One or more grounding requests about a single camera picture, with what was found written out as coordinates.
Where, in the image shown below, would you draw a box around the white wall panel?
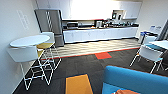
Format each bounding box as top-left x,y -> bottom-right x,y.
16,8 -> 31,32

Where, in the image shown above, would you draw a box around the white bin with blue lid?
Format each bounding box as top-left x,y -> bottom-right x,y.
138,30 -> 151,45

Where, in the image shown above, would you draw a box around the white kitchen base cabinets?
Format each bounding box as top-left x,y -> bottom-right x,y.
62,23 -> 141,45

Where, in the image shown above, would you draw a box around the black microwave oven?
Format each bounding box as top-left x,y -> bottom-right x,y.
66,21 -> 80,30

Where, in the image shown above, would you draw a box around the white square table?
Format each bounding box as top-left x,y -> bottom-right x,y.
152,39 -> 168,52

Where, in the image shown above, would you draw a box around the stainless steel refrigerator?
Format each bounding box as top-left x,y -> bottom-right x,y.
33,8 -> 65,48

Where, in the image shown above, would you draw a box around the white kitchen wall cabinets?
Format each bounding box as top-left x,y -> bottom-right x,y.
34,0 -> 143,21

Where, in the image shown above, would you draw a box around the white chair with yellow seat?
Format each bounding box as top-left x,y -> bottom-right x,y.
35,31 -> 63,73

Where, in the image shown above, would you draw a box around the blue sofa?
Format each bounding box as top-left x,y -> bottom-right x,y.
101,64 -> 168,94

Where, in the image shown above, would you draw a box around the dark coffee machine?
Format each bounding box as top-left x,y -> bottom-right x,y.
93,19 -> 105,29

